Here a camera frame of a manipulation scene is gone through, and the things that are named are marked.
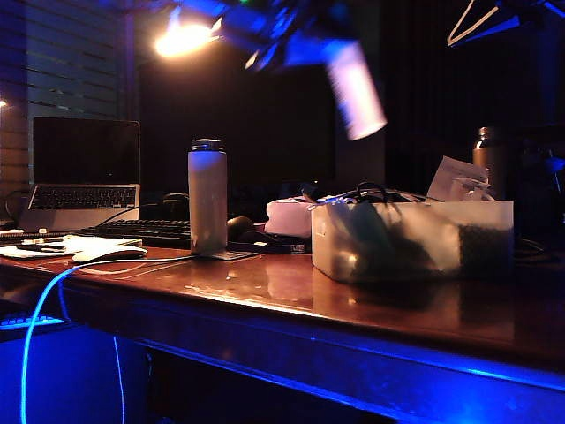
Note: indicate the silver laptop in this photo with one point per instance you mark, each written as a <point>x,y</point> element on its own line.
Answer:
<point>84,154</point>

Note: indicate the white liquid glue bottle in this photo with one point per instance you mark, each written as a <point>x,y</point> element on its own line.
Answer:
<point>357,93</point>

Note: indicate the bright lamp light bar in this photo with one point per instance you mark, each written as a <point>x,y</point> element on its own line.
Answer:
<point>183,40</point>

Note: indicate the brown metal bottle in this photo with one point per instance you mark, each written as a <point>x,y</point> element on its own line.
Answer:
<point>487,163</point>

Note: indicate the white computer mouse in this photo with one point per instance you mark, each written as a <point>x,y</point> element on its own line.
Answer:
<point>110,254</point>

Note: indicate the white paper bag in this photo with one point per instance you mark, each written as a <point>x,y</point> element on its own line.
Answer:
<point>454,179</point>

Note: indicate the translucent plastic storage box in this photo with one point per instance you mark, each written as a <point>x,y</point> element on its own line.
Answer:
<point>410,238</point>

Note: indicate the backlit keyboard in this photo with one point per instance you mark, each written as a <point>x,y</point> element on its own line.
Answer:
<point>26,320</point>

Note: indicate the flat card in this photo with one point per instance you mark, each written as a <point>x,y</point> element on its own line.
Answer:
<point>234,255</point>

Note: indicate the black keyboard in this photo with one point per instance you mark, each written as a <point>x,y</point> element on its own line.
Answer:
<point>145,232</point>

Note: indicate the white tissue pack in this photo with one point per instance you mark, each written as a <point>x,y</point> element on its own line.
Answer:
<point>289,218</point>

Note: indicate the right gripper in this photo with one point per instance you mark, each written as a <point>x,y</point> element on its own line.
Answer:
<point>287,31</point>

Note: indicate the dark round object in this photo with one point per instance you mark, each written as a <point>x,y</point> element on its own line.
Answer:
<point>240,227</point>

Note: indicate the black pen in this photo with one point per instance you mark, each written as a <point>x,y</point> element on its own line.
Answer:
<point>39,248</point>

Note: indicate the white paper sheets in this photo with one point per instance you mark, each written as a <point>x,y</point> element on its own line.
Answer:
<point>92,243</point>

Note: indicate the window blind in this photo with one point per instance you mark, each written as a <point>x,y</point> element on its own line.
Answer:
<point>66,62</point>

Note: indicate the white insulated bottle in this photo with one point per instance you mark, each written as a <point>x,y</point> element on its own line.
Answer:
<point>207,203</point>

